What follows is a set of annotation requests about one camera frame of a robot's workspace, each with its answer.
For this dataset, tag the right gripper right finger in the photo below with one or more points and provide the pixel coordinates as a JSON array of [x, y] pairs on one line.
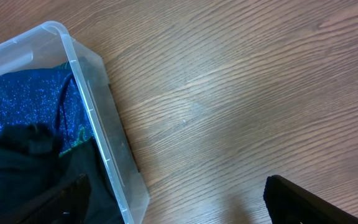
[[288, 203]]

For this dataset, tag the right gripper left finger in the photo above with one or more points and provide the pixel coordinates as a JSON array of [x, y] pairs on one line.
[[64, 203]]

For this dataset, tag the black cloth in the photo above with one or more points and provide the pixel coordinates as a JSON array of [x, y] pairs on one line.
[[25, 174]]

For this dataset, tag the blue sequin fabric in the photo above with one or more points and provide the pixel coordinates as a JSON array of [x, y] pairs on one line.
[[49, 96]]

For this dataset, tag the clear plastic storage bin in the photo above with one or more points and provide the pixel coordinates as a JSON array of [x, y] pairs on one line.
[[49, 45]]

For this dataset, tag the black sock garment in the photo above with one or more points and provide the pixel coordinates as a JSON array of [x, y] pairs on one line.
[[34, 139]]

